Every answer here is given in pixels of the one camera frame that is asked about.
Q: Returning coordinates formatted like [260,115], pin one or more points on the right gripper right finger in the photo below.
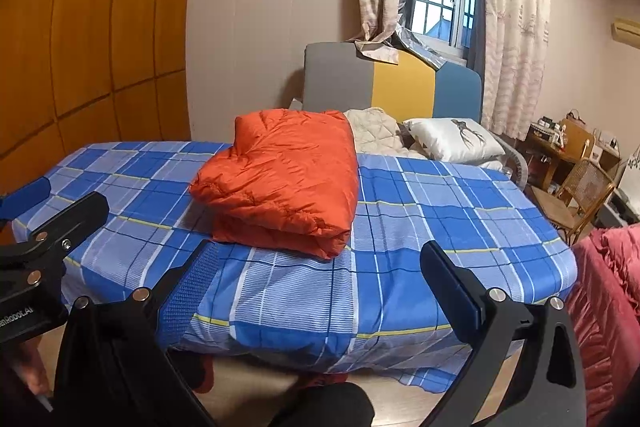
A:
[547,387]

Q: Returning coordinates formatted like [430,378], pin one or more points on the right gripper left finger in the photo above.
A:
[113,368]

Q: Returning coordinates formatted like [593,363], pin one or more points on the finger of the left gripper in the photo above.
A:
[65,230]
[16,203]

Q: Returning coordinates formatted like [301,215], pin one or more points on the orange puffer jacket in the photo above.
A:
[289,181]

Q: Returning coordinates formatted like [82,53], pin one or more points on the red slippers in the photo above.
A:
[203,379]

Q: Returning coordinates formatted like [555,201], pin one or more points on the pink ruffled bedding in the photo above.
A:
[604,308]

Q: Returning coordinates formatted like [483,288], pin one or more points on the blue plaid bed sheet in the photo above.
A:
[369,308]

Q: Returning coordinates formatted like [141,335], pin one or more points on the wooden wardrobe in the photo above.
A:
[76,72]

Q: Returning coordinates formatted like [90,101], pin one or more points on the wicker wooden chair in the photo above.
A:
[572,206]

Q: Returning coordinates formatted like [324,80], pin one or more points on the cluttered wooden desk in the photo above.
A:
[553,147]

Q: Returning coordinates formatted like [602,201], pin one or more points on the white printed pillow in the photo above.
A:
[458,140]

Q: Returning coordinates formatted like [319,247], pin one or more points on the grey yellow blue headboard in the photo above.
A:
[338,77]

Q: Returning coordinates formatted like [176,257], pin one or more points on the right patterned curtain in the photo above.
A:
[516,38]

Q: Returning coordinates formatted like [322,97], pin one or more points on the grey bed side rail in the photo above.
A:
[516,161]

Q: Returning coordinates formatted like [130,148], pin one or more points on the wall air conditioner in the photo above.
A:
[626,32]

